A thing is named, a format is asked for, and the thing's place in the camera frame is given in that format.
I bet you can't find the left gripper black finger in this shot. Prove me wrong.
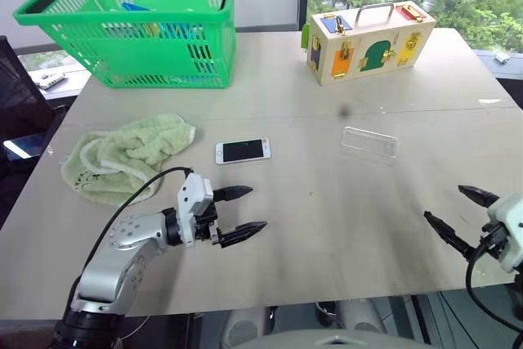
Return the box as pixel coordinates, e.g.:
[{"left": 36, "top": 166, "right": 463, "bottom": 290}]
[
  {"left": 212, "top": 185, "right": 255, "bottom": 204},
  {"left": 218, "top": 221, "right": 269, "bottom": 249}
]

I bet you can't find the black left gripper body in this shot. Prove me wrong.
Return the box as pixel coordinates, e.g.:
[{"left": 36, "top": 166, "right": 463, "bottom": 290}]
[{"left": 194, "top": 199, "right": 224, "bottom": 248}]

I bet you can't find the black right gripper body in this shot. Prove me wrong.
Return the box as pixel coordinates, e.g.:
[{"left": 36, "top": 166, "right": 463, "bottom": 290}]
[{"left": 473, "top": 221, "right": 510, "bottom": 262}]

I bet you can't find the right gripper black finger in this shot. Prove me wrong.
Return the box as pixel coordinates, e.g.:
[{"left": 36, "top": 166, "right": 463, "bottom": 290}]
[
  {"left": 423, "top": 210, "right": 477, "bottom": 261},
  {"left": 457, "top": 184, "right": 501, "bottom": 208}
]

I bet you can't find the white smartphone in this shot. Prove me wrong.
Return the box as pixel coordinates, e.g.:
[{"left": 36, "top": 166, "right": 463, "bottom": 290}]
[{"left": 215, "top": 137, "right": 273, "bottom": 167}]

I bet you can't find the clear phone case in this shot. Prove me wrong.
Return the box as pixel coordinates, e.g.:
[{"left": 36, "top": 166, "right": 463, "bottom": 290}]
[{"left": 339, "top": 126, "right": 399, "bottom": 167}]

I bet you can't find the grey rounded housing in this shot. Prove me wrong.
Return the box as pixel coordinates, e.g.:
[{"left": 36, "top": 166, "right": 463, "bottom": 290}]
[
  {"left": 226, "top": 308, "right": 273, "bottom": 348},
  {"left": 337, "top": 298, "right": 396, "bottom": 332}
]

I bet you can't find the light green towel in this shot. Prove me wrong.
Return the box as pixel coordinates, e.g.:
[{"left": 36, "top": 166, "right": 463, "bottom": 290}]
[{"left": 60, "top": 114, "right": 198, "bottom": 208}]

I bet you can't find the light grey curved cover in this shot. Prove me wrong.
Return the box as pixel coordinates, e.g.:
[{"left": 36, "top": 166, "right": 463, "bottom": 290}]
[{"left": 235, "top": 327, "right": 413, "bottom": 349}]

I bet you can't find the green plastic shopping basket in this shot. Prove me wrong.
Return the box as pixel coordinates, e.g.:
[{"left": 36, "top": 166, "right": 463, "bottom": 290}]
[{"left": 11, "top": 0, "right": 243, "bottom": 90}]

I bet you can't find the wooden latch lock box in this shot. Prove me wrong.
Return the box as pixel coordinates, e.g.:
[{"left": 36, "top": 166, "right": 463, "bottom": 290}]
[{"left": 301, "top": 2, "right": 437, "bottom": 87}]

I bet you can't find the blue packet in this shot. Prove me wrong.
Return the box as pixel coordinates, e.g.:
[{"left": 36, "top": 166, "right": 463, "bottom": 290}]
[{"left": 120, "top": 1, "right": 203, "bottom": 42}]

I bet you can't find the white rooftop structure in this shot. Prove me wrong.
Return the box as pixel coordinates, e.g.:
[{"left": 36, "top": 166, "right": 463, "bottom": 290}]
[{"left": 34, "top": 70, "right": 67, "bottom": 90}]

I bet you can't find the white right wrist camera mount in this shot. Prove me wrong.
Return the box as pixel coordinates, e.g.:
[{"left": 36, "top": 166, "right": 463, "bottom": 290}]
[{"left": 487, "top": 194, "right": 523, "bottom": 273}]

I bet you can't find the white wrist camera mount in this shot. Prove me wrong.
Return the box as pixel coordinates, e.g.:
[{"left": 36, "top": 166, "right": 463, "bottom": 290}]
[
  {"left": 487, "top": 194, "right": 523, "bottom": 273},
  {"left": 176, "top": 172, "right": 215, "bottom": 248}
]

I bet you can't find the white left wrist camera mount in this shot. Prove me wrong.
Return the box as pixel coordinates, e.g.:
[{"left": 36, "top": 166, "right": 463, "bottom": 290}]
[{"left": 176, "top": 172, "right": 215, "bottom": 248}]

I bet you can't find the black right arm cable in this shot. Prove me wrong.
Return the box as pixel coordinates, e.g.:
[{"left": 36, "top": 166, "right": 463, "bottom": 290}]
[{"left": 466, "top": 242, "right": 523, "bottom": 328}]

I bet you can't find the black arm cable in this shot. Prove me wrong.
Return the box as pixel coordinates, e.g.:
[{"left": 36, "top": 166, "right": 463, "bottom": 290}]
[
  {"left": 466, "top": 242, "right": 523, "bottom": 328},
  {"left": 67, "top": 166, "right": 194, "bottom": 309}
]

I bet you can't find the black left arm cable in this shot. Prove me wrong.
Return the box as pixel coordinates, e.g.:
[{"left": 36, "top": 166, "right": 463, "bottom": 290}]
[{"left": 67, "top": 166, "right": 194, "bottom": 309}]

